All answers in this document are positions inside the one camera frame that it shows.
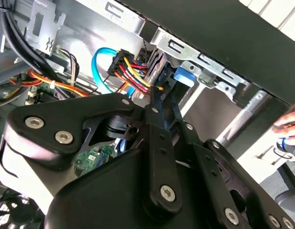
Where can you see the hard disk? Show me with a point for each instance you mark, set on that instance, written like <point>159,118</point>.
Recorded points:
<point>183,77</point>

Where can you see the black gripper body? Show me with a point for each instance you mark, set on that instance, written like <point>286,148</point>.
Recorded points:
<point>109,195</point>

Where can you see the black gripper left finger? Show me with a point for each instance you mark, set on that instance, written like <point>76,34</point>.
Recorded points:
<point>49,114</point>

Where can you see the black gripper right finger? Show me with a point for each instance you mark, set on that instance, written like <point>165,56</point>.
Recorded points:
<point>214,167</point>

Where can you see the person's hand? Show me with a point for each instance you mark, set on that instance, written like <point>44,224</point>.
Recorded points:
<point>289,121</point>

